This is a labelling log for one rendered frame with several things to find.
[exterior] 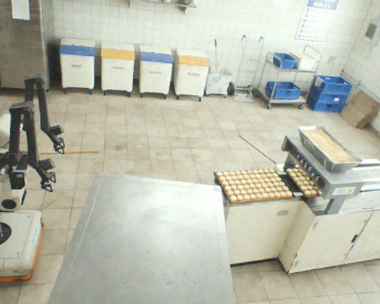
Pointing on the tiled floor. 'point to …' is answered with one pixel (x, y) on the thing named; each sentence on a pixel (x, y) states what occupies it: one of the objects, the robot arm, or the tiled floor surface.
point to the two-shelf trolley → (292, 82)
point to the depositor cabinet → (339, 231)
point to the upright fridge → (19, 44)
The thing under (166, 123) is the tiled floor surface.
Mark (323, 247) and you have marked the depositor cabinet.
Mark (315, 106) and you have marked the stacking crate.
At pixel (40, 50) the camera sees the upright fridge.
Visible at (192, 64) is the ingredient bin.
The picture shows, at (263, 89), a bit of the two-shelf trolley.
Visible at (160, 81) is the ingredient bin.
